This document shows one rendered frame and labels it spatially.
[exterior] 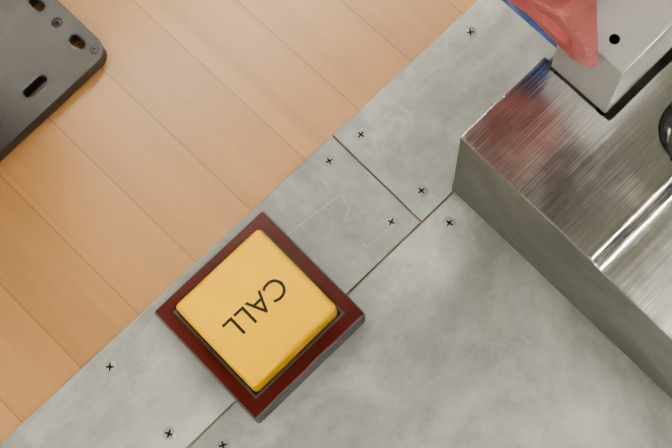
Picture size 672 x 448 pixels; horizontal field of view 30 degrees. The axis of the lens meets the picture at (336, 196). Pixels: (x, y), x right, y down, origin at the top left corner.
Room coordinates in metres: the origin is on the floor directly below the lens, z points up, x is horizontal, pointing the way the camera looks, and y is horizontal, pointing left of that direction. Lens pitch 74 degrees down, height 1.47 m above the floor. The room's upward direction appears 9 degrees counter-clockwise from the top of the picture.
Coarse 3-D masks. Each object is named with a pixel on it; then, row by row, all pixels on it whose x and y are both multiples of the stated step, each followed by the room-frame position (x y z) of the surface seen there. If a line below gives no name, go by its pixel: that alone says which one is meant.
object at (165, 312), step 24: (264, 216) 0.18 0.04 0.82; (240, 240) 0.17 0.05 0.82; (288, 240) 0.17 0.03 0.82; (216, 264) 0.16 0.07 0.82; (312, 264) 0.15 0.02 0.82; (192, 288) 0.15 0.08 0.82; (336, 288) 0.14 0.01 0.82; (168, 312) 0.14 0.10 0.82; (360, 312) 0.13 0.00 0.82; (192, 336) 0.13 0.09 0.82; (336, 336) 0.11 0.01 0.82; (216, 360) 0.11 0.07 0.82; (312, 360) 0.10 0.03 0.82; (240, 384) 0.10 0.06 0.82; (288, 384) 0.09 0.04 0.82; (264, 408) 0.08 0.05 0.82
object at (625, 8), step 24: (504, 0) 0.25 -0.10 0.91; (600, 0) 0.23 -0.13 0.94; (624, 0) 0.22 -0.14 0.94; (648, 0) 0.22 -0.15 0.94; (600, 24) 0.21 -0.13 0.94; (624, 24) 0.21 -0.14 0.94; (648, 24) 0.21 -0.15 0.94; (600, 48) 0.20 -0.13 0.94; (624, 48) 0.20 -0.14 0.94; (648, 48) 0.20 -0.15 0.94; (576, 72) 0.21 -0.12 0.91; (600, 72) 0.20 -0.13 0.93; (624, 72) 0.19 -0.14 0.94; (600, 96) 0.19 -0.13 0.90
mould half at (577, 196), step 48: (528, 96) 0.20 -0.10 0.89; (576, 96) 0.20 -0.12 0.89; (480, 144) 0.18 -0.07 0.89; (528, 144) 0.18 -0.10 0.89; (576, 144) 0.18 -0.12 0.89; (624, 144) 0.17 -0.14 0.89; (480, 192) 0.17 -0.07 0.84; (528, 192) 0.16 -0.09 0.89; (576, 192) 0.15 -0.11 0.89; (624, 192) 0.15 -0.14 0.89; (528, 240) 0.15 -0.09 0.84; (576, 240) 0.13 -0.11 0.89; (624, 240) 0.13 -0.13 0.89; (576, 288) 0.12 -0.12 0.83; (624, 288) 0.10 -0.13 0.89; (624, 336) 0.09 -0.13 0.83
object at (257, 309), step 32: (256, 256) 0.16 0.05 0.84; (224, 288) 0.15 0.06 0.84; (256, 288) 0.14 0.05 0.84; (288, 288) 0.14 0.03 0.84; (192, 320) 0.13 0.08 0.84; (224, 320) 0.13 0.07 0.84; (256, 320) 0.13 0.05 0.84; (288, 320) 0.12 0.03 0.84; (320, 320) 0.12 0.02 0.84; (224, 352) 0.11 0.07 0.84; (256, 352) 0.11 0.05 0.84; (288, 352) 0.11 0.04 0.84; (256, 384) 0.09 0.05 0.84
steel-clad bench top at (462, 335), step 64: (448, 64) 0.26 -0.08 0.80; (512, 64) 0.26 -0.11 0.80; (384, 128) 0.23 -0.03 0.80; (448, 128) 0.23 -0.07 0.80; (320, 192) 0.20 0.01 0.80; (384, 192) 0.19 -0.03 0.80; (448, 192) 0.19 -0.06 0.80; (320, 256) 0.16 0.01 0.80; (384, 256) 0.16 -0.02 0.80; (448, 256) 0.15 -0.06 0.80; (512, 256) 0.15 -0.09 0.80; (384, 320) 0.12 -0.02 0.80; (448, 320) 0.12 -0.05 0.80; (512, 320) 0.11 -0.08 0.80; (576, 320) 0.11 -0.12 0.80; (64, 384) 0.12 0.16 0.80; (128, 384) 0.11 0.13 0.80; (192, 384) 0.10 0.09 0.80; (320, 384) 0.09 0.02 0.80; (384, 384) 0.09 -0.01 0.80; (448, 384) 0.08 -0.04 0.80; (512, 384) 0.08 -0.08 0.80; (576, 384) 0.07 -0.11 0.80; (640, 384) 0.07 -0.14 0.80
